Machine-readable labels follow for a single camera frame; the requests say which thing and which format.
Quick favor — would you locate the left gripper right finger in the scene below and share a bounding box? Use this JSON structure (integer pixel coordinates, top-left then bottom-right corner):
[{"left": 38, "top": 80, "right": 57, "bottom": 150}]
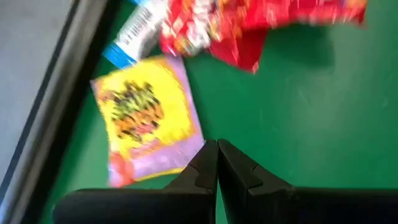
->
[{"left": 218, "top": 139, "right": 295, "bottom": 218}]

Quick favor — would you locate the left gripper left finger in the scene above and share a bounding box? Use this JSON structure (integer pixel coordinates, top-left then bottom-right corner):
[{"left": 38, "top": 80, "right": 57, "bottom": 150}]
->
[{"left": 163, "top": 139, "right": 218, "bottom": 195}]

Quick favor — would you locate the yellow Sour Patch candy pack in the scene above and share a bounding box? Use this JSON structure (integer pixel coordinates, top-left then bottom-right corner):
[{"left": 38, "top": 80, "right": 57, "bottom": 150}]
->
[{"left": 90, "top": 55, "right": 205, "bottom": 189}]

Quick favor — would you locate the red Skittles candy pack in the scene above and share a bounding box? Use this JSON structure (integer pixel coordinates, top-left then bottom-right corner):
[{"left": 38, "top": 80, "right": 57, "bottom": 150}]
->
[
  {"left": 159, "top": 0, "right": 271, "bottom": 75},
  {"left": 267, "top": 0, "right": 368, "bottom": 27}
]

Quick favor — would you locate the white blue Hershey's bar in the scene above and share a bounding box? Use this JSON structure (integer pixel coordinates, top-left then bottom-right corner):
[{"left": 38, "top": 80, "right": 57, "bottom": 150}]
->
[{"left": 102, "top": 0, "right": 170, "bottom": 69}]

